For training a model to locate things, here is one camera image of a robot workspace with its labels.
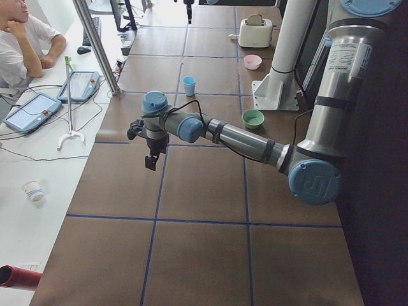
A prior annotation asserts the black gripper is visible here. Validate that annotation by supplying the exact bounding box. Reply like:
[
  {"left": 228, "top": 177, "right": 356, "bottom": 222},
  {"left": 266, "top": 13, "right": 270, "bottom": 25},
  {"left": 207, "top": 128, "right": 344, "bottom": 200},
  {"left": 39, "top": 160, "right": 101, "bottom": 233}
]
[
  {"left": 127, "top": 118, "right": 169, "bottom": 171},
  {"left": 183, "top": 0, "right": 194, "bottom": 24}
]

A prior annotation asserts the pale blue cup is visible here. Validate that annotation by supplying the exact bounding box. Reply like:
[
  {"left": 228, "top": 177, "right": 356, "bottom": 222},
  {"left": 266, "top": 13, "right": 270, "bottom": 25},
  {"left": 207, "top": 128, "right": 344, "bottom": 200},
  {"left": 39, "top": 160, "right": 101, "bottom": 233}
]
[{"left": 184, "top": 83, "right": 195, "bottom": 97}]

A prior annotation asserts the black monitor stand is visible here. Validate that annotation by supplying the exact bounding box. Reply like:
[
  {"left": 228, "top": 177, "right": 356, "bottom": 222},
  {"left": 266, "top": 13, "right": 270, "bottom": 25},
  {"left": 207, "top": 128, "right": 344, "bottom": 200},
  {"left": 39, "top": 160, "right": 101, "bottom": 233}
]
[{"left": 110, "top": 0, "right": 138, "bottom": 33}]

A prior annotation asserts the toast slice in toaster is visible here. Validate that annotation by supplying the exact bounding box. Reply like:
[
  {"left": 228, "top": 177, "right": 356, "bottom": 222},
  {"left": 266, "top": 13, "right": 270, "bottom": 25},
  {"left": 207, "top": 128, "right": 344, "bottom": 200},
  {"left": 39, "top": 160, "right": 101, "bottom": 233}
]
[{"left": 247, "top": 14, "right": 263, "bottom": 26}]

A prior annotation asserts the cream toaster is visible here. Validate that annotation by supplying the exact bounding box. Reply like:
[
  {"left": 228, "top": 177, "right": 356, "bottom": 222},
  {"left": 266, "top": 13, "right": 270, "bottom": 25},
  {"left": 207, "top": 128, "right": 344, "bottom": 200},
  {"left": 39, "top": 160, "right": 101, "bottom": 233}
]
[{"left": 238, "top": 18, "right": 273, "bottom": 48}]

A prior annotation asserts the pink bowl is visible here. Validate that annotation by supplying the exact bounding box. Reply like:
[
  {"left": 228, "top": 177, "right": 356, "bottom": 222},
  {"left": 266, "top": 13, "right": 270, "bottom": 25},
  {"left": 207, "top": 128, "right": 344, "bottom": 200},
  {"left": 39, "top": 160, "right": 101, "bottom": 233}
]
[{"left": 244, "top": 54, "right": 263, "bottom": 70}]

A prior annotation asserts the black keyboard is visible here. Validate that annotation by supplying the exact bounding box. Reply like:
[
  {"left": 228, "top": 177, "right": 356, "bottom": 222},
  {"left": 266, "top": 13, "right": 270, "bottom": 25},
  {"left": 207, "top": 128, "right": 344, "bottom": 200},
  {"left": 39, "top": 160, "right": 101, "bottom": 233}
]
[{"left": 82, "top": 16, "right": 102, "bottom": 47}]

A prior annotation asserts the teach pendant far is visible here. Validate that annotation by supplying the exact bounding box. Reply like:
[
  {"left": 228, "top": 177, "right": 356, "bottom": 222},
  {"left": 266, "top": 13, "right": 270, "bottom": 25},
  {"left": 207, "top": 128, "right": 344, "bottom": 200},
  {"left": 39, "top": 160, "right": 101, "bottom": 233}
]
[{"left": 69, "top": 71, "right": 100, "bottom": 103}]

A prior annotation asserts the teach pendant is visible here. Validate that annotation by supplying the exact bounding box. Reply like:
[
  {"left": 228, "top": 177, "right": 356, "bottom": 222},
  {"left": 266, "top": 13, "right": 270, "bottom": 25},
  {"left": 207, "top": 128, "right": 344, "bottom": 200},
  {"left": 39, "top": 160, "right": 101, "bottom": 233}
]
[
  {"left": 3, "top": 93, "right": 62, "bottom": 135},
  {"left": 69, "top": 71, "right": 100, "bottom": 103}
]

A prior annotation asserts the green bowl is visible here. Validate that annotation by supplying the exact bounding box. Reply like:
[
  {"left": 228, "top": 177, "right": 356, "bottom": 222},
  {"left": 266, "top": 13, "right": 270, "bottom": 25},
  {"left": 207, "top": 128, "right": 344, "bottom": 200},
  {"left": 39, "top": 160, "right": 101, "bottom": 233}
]
[{"left": 242, "top": 109, "right": 265, "bottom": 129}]

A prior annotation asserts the black computer mouse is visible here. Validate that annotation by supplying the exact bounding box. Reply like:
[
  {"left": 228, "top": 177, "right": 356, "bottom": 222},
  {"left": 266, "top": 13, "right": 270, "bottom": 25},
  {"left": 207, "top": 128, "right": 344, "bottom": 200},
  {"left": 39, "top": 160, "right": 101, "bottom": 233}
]
[{"left": 77, "top": 46, "right": 92, "bottom": 55}]

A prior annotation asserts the paper cup on side table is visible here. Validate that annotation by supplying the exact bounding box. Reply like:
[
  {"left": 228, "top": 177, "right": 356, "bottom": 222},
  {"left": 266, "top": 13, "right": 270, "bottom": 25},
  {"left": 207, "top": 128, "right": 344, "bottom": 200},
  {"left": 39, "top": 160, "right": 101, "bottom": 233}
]
[{"left": 22, "top": 180, "right": 45, "bottom": 202}]

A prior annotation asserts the teach pendant near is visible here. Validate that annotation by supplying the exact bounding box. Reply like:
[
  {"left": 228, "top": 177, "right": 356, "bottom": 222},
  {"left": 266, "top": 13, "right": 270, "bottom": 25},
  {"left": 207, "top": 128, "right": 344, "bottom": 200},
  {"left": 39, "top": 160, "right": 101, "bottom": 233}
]
[{"left": 3, "top": 93, "right": 62, "bottom": 135}]

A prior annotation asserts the reacher grabber tool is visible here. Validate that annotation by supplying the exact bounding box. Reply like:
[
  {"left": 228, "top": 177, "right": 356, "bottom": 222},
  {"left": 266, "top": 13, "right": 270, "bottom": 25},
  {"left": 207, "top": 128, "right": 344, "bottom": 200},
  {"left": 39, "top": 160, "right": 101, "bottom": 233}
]
[{"left": 57, "top": 55, "right": 85, "bottom": 152}]

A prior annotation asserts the seated person in white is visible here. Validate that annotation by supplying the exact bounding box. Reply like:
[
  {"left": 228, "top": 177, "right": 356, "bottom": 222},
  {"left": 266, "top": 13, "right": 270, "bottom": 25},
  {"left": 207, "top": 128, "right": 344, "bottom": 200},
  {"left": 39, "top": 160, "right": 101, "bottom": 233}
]
[{"left": 1, "top": 1, "right": 66, "bottom": 89}]

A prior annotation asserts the red cylinder object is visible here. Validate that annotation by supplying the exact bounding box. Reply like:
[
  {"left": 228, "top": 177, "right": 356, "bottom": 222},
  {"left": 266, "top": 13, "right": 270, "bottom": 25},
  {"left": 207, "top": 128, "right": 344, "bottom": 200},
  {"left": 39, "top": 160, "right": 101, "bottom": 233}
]
[{"left": 1, "top": 265, "right": 42, "bottom": 291}]

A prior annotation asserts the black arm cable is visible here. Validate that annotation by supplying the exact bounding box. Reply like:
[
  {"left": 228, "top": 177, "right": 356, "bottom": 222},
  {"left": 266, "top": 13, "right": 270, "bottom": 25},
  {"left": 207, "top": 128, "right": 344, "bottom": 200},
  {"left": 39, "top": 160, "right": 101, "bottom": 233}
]
[{"left": 140, "top": 99, "right": 265, "bottom": 162}]

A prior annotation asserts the aluminium frame post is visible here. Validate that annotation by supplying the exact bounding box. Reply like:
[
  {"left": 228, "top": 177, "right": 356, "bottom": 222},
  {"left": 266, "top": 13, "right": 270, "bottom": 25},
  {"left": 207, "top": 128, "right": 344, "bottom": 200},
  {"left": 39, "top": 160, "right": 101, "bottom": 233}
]
[{"left": 73, "top": 0, "right": 120, "bottom": 96}]

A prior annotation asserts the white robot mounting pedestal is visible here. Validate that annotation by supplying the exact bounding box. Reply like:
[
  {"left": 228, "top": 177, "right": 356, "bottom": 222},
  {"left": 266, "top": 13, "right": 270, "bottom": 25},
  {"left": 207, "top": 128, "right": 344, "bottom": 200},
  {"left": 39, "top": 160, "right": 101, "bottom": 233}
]
[{"left": 252, "top": 0, "right": 317, "bottom": 111}]

